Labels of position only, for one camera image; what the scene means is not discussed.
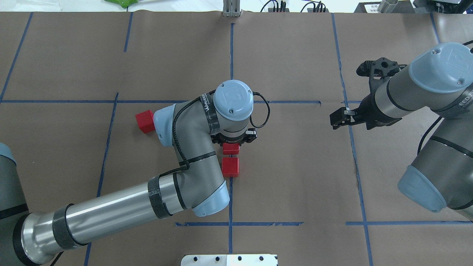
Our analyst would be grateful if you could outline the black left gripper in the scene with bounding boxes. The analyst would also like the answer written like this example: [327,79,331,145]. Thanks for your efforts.
[214,128,257,145]

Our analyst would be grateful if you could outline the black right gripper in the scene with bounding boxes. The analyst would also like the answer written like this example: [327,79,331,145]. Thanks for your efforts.
[330,58,407,130]

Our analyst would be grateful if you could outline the red block of pair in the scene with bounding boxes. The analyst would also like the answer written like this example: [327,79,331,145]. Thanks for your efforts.
[135,110,156,134]
[222,143,240,155]

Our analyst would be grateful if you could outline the red block moved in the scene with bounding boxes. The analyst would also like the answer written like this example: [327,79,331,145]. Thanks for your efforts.
[221,157,239,177]

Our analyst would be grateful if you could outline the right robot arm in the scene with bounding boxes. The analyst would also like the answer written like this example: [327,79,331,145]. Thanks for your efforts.
[329,42,473,221]

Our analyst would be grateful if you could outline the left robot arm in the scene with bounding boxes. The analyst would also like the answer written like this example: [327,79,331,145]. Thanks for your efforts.
[1,79,262,266]

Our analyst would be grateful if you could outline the small steel cup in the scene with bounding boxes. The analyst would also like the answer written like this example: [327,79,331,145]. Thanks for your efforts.
[377,0,399,13]

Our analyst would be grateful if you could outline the white camera mast base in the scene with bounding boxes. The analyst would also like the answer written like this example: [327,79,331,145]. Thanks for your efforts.
[181,254,279,266]

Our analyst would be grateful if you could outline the aluminium frame post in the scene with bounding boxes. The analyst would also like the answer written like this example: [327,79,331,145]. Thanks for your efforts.
[222,0,241,17]

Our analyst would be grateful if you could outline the green handled reacher tool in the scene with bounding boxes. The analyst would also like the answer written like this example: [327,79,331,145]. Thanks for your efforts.
[105,0,140,9]

